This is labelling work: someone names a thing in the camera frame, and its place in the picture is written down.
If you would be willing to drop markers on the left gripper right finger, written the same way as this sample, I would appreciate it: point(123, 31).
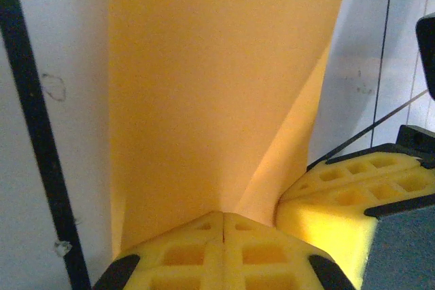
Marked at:
point(261, 263)

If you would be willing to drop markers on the orange square cloth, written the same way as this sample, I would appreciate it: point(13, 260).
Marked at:
point(204, 83)

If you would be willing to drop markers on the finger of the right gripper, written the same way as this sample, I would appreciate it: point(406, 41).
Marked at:
point(340, 229)
point(391, 162)

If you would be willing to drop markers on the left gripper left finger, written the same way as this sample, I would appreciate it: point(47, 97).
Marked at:
point(190, 263)

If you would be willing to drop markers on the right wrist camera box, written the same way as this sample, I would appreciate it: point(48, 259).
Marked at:
point(428, 55)

